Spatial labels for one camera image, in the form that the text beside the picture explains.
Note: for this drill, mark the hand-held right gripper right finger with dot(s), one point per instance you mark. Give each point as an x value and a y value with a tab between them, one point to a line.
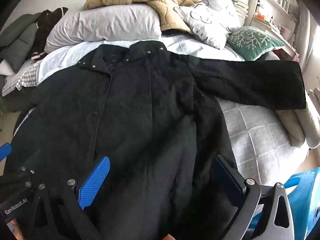
228	182

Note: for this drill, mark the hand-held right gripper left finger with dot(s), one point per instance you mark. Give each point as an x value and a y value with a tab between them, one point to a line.
95	182

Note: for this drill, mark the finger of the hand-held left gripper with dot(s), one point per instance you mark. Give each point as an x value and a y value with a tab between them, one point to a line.
23	173
5	152

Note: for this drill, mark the black coat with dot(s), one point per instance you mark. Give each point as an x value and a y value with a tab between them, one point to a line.
150	105

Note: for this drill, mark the dark clothes pile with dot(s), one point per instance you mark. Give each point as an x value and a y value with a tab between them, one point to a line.
17	42

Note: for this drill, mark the person's left hand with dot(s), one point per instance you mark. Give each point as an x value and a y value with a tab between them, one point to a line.
17	233

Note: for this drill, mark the grey checked bedspread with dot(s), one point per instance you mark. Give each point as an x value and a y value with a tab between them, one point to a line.
255	140

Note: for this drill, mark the checked cloth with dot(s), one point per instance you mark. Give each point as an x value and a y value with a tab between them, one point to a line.
25	78

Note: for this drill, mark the blue plastic stool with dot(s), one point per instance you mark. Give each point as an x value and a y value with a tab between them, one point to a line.
305	205

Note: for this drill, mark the cream fluffy blanket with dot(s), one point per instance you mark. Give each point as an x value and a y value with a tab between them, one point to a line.
305	125

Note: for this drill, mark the green patterned cushion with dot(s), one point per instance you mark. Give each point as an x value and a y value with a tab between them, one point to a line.
252	41

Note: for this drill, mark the white desk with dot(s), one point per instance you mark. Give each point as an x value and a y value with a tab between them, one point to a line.
275	32

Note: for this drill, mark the light grey pillow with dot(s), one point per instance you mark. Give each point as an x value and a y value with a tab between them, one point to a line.
105	22

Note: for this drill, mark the white printed pillow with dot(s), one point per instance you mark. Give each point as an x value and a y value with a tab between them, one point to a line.
207	20

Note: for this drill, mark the light curtain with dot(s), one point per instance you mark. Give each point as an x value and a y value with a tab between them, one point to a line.
303	35

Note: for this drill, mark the stack of books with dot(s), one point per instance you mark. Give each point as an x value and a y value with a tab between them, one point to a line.
240	7

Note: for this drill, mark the beige fleece blanket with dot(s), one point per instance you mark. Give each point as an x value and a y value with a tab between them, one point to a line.
155	0

